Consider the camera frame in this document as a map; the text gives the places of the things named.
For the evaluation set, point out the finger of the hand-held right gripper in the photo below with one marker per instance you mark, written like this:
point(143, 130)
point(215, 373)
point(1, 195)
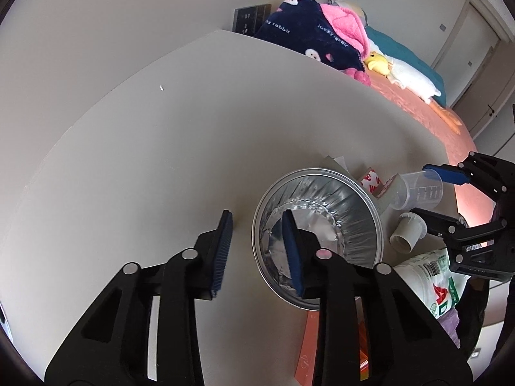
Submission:
point(436, 219)
point(446, 173)

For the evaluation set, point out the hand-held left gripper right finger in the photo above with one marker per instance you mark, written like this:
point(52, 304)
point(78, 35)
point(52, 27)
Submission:
point(291, 249)

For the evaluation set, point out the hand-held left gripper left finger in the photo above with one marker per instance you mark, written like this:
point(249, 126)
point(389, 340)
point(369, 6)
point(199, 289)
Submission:
point(223, 249)

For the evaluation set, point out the clear plastic measuring cup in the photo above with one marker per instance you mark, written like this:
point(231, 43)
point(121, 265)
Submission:
point(414, 193)

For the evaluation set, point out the white printed plastic bag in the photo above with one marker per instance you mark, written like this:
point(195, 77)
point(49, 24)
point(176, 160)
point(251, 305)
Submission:
point(426, 273)

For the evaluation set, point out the silver foil bowl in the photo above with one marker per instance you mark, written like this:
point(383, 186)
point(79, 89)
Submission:
point(346, 217)

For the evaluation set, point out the purple wrapper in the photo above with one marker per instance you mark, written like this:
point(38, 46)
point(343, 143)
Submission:
point(448, 323)

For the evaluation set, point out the pink box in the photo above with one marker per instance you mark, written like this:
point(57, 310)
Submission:
point(308, 350)

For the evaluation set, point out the white plastic tube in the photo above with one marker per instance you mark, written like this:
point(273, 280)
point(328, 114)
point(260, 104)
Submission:
point(408, 231)

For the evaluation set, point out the bed with orange sheet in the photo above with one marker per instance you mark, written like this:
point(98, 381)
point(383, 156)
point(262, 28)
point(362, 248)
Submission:
point(422, 128)

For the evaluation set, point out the red white packet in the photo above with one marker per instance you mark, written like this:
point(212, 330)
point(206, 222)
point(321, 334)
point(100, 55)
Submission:
point(370, 183)

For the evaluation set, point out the grey card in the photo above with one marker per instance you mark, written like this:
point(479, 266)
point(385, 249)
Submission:
point(332, 162)

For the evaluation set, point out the white paper slip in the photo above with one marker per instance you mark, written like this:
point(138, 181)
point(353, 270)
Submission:
point(344, 165)

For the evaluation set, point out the white goose plush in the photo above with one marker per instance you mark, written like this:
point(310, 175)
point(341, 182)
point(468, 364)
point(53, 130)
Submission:
point(410, 76)

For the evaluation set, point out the teal pillow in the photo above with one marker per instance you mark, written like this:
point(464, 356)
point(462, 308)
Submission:
point(402, 54)

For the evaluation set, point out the white inner door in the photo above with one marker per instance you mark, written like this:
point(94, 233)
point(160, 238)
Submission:
point(468, 48)

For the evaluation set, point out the yellow duck plush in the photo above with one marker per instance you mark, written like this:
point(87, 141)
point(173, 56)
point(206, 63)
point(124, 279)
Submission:
point(378, 62)

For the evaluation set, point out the pink fleece blanket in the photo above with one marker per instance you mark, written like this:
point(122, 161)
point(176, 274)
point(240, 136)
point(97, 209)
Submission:
point(346, 28)

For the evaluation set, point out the navy printed blanket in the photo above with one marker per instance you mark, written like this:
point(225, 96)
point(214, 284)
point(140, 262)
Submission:
point(297, 28)

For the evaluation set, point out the white wall socket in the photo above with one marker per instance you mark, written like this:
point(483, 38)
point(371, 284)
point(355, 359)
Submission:
point(476, 354)

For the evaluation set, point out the black wall switch panel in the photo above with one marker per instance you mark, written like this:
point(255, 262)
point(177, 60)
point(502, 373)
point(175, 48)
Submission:
point(251, 18)

